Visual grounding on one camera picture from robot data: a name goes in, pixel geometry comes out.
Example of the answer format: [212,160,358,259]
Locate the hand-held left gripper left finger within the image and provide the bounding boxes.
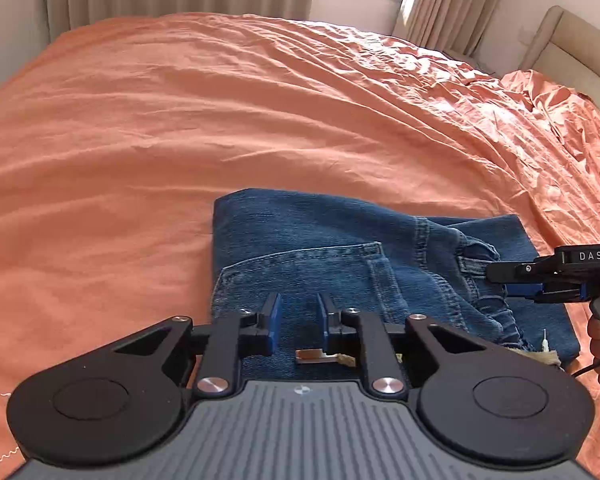
[113,292,284,397]

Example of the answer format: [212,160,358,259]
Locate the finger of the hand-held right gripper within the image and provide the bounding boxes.
[484,258,549,284]
[504,282,591,305]

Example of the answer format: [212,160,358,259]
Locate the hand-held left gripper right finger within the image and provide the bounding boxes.
[315,292,482,397]

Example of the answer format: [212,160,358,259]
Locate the orange bed sheet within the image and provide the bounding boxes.
[0,12,600,480]

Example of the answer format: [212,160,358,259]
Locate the black cable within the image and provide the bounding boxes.
[569,351,600,377]

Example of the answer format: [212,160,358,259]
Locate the orange crumpled duvet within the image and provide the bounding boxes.
[500,69,600,246]

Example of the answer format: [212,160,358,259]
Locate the tan fabric belt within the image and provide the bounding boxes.
[294,347,564,369]

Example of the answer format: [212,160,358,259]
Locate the blue denim pants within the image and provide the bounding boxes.
[211,188,581,382]

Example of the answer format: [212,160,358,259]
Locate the beige padded headboard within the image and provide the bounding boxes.
[521,5,600,111]

